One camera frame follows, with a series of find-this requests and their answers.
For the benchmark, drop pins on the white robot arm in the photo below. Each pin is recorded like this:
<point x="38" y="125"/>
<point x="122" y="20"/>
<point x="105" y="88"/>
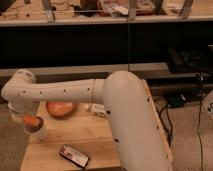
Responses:
<point x="127" y="102"/>

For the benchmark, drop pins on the white ceramic cup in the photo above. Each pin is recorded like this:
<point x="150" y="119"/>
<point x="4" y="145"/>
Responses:
<point x="39" y="131"/>

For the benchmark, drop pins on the small white toy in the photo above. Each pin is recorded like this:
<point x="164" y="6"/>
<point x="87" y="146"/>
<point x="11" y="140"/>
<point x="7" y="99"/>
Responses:
<point x="97" y="110"/>

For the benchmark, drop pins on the wooden table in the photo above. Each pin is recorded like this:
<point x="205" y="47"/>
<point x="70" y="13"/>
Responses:
<point x="82" y="131"/>

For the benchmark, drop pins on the orange bowl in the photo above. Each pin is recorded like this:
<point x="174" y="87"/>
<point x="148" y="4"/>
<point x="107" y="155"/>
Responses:
<point x="60" y="109"/>

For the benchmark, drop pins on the black power adapter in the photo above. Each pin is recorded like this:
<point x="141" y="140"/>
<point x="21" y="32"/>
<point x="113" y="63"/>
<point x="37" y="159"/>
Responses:
<point x="175" y="100"/>

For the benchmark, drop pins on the wooden workbench shelf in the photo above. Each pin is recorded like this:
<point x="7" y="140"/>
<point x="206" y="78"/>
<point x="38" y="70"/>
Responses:
<point x="80" y="12"/>

